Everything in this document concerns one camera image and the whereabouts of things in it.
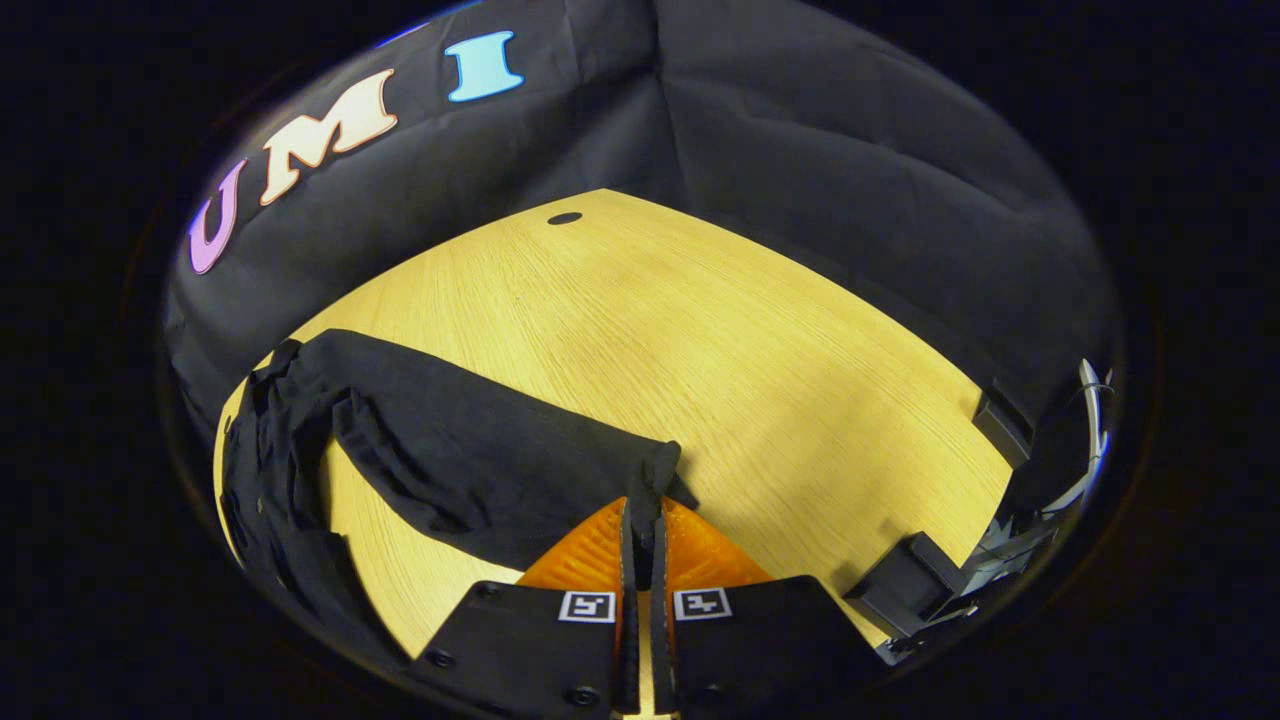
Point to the black table bracket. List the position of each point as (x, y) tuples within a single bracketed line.
[(905, 585), (1000, 425)]

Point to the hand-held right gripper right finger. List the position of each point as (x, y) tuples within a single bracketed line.
[(760, 650)]

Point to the black buttoned garment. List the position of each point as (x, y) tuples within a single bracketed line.
[(450, 450)]

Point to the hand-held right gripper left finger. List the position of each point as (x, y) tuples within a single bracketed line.
[(530, 650)]

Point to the white metal frame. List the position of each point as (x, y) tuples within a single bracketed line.
[(1093, 400)]

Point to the black backdrop cloth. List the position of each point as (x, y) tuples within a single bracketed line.
[(800, 150)]

